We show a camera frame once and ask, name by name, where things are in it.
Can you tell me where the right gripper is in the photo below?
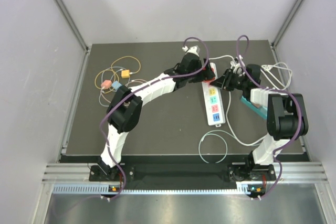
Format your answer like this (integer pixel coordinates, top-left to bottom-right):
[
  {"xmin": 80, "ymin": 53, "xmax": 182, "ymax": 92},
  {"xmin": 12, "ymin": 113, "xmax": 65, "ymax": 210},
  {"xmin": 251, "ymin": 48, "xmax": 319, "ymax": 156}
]
[{"xmin": 210, "ymin": 68, "xmax": 248, "ymax": 92}]

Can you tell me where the right aluminium frame post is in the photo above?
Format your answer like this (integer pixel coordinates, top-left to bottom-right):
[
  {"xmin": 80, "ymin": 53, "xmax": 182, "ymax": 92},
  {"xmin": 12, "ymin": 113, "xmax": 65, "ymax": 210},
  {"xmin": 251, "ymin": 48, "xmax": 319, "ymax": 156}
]
[{"xmin": 270, "ymin": 0, "xmax": 305, "ymax": 50}]

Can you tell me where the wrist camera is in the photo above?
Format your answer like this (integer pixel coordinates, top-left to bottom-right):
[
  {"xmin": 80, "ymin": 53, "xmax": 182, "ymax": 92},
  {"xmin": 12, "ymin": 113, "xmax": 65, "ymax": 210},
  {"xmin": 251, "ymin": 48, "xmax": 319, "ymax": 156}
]
[
  {"xmin": 182, "ymin": 46, "xmax": 200, "ymax": 55},
  {"xmin": 230, "ymin": 55, "xmax": 243, "ymax": 73}
]

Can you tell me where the white power strip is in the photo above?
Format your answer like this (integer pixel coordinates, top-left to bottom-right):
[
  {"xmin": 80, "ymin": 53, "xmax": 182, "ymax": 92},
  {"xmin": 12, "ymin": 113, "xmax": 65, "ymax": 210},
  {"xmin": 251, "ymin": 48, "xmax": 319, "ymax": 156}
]
[{"xmin": 202, "ymin": 62, "xmax": 226, "ymax": 127}]

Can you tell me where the pink charging cable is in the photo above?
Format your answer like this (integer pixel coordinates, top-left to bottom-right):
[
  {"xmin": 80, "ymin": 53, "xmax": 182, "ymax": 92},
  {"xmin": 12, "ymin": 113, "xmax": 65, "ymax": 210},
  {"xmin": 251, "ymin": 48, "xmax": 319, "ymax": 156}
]
[{"xmin": 101, "ymin": 77, "xmax": 150, "ymax": 96}]

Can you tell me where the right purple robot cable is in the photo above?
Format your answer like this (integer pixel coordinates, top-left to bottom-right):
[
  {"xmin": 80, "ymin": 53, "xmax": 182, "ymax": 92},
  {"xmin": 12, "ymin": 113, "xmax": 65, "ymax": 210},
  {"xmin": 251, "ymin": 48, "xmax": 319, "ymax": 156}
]
[{"xmin": 237, "ymin": 35, "xmax": 302, "ymax": 200}]

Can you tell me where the aluminium frame post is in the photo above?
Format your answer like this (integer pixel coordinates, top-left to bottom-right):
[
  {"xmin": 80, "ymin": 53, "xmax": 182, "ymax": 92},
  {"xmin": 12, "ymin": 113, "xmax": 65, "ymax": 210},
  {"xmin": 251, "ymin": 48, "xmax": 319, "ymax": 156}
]
[
  {"xmin": 54, "ymin": 0, "xmax": 89, "ymax": 52},
  {"xmin": 270, "ymin": 0, "xmax": 305, "ymax": 50}
]

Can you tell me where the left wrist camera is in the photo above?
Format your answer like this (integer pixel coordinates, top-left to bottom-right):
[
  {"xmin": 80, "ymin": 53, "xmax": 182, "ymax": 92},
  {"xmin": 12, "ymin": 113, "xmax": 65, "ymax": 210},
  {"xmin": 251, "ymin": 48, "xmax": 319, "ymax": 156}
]
[{"xmin": 182, "ymin": 46, "xmax": 200, "ymax": 55}]

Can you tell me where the white power strip cord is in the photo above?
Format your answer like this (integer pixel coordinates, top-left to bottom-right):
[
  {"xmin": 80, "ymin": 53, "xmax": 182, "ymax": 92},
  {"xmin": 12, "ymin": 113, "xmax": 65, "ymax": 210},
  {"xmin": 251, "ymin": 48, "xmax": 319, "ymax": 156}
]
[{"xmin": 211, "ymin": 55, "xmax": 293, "ymax": 91}]

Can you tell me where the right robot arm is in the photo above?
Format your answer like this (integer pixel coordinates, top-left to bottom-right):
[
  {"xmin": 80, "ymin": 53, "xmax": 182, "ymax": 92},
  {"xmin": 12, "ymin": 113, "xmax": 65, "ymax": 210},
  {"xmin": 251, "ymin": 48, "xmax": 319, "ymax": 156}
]
[{"xmin": 210, "ymin": 64, "xmax": 309, "ymax": 180}]

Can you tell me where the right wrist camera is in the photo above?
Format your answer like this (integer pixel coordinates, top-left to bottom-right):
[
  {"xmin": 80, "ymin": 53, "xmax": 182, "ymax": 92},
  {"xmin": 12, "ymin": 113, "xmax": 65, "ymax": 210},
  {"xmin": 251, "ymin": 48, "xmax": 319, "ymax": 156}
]
[{"xmin": 230, "ymin": 55, "xmax": 243, "ymax": 73}]

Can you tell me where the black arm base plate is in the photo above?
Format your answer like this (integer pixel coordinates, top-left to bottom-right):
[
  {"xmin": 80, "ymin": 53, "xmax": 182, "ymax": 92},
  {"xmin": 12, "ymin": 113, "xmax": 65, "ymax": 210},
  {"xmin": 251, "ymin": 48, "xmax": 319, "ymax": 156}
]
[{"xmin": 89, "ymin": 162, "xmax": 276, "ymax": 183}]

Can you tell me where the teal power strip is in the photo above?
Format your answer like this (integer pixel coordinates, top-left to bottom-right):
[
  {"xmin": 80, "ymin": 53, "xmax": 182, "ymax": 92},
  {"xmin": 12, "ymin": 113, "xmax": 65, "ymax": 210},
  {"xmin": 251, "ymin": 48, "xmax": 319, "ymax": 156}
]
[{"xmin": 240, "ymin": 97, "xmax": 267, "ymax": 120}]

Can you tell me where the yellow usb charger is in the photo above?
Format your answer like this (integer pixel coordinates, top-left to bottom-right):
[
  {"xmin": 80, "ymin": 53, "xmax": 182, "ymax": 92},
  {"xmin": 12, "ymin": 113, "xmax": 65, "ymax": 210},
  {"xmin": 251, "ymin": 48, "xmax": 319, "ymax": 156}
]
[{"xmin": 121, "ymin": 69, "xmax": 131, "ymax": 79}]

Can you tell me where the light blue charging cable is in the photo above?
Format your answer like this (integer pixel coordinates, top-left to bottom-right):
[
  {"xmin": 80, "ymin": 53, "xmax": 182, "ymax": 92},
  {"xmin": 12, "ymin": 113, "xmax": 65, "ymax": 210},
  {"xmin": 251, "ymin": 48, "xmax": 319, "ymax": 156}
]
[{"xmin": 98, "ymin": 66, "xmax": 124, "ymax": 108}]

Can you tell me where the pink usb charger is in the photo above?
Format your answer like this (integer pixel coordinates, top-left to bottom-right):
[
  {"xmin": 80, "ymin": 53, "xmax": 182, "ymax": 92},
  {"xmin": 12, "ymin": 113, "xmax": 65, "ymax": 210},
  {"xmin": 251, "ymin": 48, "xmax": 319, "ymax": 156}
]
[{"xmin": 101, "ymin": 80, "xmax": 112, "ymax": 90}]

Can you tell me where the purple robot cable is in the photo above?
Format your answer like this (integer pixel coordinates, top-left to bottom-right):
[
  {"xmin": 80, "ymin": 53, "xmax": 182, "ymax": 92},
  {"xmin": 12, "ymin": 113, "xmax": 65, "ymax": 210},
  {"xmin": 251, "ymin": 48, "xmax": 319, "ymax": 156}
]
[
  {"xmin": 237, "ymin": 35, "xmax": 302, "ymax": 200},
  {"xmin": 99, "ymin": 37, "xmax": 211, "ymax": 201}
]

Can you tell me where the light blue usb charger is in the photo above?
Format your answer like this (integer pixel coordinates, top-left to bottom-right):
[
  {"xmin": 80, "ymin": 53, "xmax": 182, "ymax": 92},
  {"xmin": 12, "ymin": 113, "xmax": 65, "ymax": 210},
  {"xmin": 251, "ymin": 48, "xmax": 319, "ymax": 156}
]
[{"xmin": 111, "ymin": 81, "xmax": 122, "ymax": 91}]

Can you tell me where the grey slotted cable duct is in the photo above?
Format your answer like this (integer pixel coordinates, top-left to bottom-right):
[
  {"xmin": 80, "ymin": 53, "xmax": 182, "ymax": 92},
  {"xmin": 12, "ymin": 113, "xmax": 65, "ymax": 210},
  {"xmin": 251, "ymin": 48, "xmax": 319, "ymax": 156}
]
[{"xmin": 52, "ymin": 181, "xmax": 254, "ymax": 195}]

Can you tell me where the aluminium front rail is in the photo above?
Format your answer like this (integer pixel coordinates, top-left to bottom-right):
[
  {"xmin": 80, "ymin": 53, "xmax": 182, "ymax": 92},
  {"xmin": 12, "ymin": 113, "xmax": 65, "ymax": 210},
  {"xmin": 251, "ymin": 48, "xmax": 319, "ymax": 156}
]
[{"xmin": 43, "ymin": 162, "xmax": 328, "ymax": 184}]

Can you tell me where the white teal strip cord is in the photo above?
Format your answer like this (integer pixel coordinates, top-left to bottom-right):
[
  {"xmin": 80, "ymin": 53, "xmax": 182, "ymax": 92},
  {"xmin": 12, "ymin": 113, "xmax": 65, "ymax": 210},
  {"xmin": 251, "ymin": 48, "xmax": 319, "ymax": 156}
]
[{"xmin": 225, "ymin": 90, "xmax": 263, "ymax": 147}]

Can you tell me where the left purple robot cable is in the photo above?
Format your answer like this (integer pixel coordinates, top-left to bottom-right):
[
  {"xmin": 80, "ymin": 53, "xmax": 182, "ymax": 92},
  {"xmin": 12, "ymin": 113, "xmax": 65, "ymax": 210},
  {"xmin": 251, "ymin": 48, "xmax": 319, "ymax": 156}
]
[{"xmin": 99, "ymin": 37, "xmax": 211, "ymax": 201}]

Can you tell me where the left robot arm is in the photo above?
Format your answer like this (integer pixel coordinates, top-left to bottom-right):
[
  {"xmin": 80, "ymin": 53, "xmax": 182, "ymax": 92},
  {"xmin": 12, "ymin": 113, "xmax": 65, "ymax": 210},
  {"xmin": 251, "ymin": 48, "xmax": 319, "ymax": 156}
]
[{"xmin": 98, "ymin": 50, "xmax": 215, "ymax": 180}]

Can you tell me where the red cube socket adapter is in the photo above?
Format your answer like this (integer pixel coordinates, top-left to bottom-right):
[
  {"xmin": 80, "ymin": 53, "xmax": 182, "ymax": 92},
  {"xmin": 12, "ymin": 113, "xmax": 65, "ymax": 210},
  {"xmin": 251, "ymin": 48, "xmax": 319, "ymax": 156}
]
[{"xmin": 204, "ymin": 68, "xmax": 216, "ymax": 82}]

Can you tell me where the left aluminium frame post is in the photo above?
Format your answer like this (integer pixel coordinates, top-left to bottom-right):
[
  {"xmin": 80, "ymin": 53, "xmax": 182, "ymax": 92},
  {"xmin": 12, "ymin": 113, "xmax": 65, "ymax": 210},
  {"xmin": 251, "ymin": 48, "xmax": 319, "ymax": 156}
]
[{"xmin": 54, "ymin": 0, "xmax": 89, "ymax": 52}]

